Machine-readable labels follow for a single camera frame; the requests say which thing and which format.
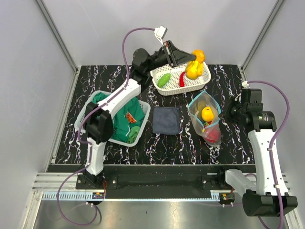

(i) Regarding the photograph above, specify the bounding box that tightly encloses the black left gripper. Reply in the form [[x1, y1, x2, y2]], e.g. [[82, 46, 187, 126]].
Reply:
[[144, 41, 196, 73]]

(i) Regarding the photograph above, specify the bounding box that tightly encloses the yellow fake banana bunch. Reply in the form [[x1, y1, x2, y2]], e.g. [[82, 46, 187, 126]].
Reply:
[[185, 49, 205, 80]]

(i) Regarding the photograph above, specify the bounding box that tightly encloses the green fake vegetable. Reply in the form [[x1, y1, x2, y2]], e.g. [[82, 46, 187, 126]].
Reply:
[[157, 73, 171, 88]]

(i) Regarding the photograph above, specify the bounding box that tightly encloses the red fake chili pepper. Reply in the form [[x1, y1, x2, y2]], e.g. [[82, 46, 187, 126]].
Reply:
[[179, 72, 186, 87]]

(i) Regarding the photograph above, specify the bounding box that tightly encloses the fake orange fruit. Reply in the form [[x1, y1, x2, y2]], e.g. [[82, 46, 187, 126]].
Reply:
[[201, 106, 214, 122]]

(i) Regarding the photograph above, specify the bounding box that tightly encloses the clear zip top bag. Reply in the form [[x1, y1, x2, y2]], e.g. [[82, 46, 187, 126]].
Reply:
[[187, 90, 221, 146]]

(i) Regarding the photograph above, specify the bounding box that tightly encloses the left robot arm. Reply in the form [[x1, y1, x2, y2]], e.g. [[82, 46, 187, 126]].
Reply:
[[81, 41, 196, 189]]

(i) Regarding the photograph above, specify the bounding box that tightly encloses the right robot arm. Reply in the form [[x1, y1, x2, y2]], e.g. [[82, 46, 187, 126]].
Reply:
[[216, 98, 298, 217]]

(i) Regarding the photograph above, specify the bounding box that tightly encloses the white round-hole basket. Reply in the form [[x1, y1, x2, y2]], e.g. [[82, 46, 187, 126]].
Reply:
[[150, 62, 211, 96]]

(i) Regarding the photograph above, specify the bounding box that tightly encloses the white square-hole laundry basket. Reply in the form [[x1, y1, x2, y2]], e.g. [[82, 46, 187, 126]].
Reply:
[[74, 90, 151, 146]]

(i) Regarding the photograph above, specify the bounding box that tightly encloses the folded grey-blue towel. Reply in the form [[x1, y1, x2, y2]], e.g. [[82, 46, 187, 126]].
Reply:
[[152, 106, 180, 135]]

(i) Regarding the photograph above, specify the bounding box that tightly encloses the green garment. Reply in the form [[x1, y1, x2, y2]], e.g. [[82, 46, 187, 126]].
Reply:
[[91, 92, 146, 145]]

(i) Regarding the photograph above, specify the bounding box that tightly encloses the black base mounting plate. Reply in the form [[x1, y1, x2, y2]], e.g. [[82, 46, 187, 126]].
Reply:
[[44, 165, 256, 200]]

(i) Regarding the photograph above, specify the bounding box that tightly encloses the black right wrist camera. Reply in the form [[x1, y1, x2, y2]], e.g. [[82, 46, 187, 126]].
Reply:
[[241, 88, 262, 104]]

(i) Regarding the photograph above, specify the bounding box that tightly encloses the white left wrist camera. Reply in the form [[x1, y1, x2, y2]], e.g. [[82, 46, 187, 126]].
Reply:
[[154, 26, 168, 45]]

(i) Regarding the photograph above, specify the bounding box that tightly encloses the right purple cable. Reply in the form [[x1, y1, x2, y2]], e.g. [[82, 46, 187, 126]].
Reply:
[[243, 80, 290, 229]]

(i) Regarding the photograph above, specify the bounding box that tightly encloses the purple cable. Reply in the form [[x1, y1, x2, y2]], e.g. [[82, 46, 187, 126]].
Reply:
[[243, 80, 290, 229], [56, 27, 158, 225]]

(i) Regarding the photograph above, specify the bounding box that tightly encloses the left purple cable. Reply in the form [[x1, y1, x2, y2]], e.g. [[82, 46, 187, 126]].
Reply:
[[56, 27, 158, 225]]

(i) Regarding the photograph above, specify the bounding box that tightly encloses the aluminium frame rail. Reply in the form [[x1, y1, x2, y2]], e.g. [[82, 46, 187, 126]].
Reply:
[[34, 0, 78, 73]]

